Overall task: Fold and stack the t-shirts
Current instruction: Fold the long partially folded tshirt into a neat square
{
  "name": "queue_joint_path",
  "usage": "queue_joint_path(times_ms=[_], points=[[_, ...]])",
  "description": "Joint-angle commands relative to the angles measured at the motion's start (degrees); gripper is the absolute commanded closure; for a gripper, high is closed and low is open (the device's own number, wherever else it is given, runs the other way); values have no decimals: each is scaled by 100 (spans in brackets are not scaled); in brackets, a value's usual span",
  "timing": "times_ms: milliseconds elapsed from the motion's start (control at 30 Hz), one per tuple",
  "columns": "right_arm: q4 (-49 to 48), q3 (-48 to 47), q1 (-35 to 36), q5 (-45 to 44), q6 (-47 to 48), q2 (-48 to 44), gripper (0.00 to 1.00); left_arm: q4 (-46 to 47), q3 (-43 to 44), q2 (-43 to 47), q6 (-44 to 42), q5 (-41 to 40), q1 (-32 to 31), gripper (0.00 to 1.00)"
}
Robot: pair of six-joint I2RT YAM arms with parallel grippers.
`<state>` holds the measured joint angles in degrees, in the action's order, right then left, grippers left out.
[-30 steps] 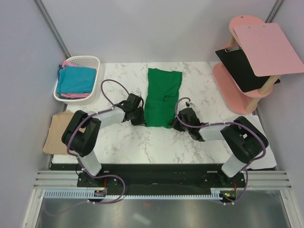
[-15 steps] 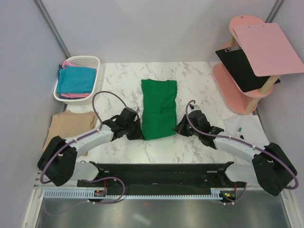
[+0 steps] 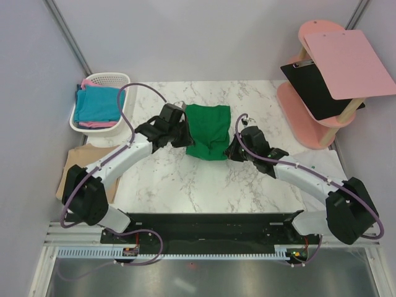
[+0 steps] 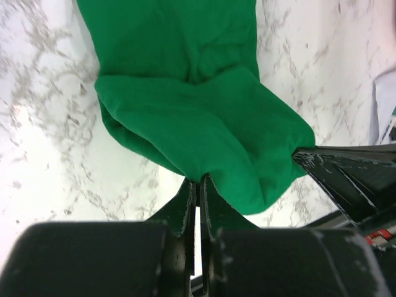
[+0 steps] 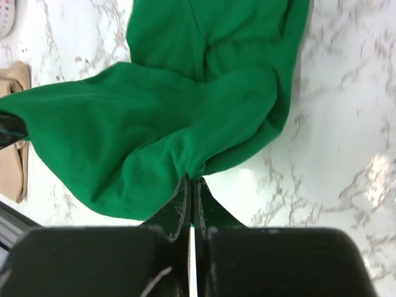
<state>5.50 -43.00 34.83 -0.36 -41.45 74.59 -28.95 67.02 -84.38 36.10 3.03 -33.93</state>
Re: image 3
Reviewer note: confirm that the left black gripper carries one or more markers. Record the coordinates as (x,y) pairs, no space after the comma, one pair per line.
(187,140)

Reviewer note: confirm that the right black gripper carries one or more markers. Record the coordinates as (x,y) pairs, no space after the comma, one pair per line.
(231,153)

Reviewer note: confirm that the green t shirt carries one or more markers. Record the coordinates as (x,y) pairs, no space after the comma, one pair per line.
(209,127)

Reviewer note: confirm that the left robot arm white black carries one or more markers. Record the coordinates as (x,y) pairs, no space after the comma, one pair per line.
(85,187)

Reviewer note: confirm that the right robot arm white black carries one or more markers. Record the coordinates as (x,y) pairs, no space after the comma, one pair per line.
(348,208)

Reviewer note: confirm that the pink wooden side shelf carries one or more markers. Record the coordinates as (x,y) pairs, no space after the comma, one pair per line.
(310,132)

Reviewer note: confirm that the white paper sheet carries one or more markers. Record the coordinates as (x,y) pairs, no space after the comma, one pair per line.
(325,162)

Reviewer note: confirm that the teal folded t shirt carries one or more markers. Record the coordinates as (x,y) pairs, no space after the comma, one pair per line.
(97,104)

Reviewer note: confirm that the black clipboard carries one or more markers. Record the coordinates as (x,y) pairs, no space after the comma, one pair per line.
(309,84)

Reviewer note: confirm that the beige folded t shirt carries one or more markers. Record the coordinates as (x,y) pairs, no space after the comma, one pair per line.
(82,156)

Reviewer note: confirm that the pink folded t shirt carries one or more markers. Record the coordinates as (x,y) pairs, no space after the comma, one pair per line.
(94,124)

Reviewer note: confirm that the dark blue folded t shirt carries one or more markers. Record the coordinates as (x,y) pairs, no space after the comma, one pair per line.
(78,89)

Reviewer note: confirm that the pink clipboard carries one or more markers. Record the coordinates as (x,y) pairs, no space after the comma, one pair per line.
(349,65)

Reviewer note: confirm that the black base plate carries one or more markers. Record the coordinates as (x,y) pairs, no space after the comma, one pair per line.
(209,232)

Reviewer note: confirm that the aluminium frame rail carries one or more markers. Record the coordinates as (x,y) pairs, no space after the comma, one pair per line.
(79,235)

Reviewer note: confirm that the white slotted cable duct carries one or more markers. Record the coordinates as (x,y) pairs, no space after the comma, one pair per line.
(130,252)

